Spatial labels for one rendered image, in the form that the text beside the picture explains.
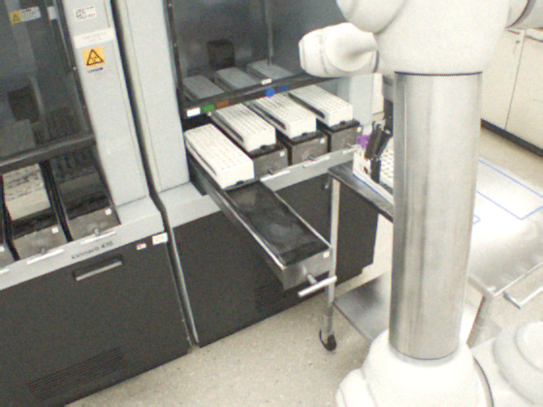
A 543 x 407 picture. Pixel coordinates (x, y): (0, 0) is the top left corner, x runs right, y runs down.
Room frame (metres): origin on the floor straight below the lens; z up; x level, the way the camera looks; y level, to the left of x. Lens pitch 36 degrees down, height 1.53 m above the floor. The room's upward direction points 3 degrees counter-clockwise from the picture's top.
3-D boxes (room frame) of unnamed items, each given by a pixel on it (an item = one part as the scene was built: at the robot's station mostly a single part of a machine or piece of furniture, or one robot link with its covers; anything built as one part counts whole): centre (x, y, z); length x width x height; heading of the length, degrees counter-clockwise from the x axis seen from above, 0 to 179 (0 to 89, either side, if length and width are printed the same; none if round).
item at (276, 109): (1.50, -0.05, 0.83); 0.30 x 0.10 x 0.06; 28
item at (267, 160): (1.54, 0.15, 0.78); 0.73 x 0.14 x 0.09; 28
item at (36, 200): (1.01, 0.67, 0.85); 0.12 x 0.02 x 0.06; 119
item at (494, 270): (0.98, -0.51, 0.41); 0.67 x 0.46 x 0.82; 28
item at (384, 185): (1.00, -0.34, 0.85); 0.30 x 0.10 x 0.06; 24
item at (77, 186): (1.08, 0.53, 0.85); 0.12 x 0.02 x 0.06; 118
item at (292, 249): (1.07, 0.07, 0.78); 0.73 x 0.14 x 0.09; 28
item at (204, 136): (1.23, 0.16, 0.83); 0.30 x 0.10 x 0.06; 28
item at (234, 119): (1.42, 0.09, 0.83); 0.30 x 0.10 x 0.06; 28
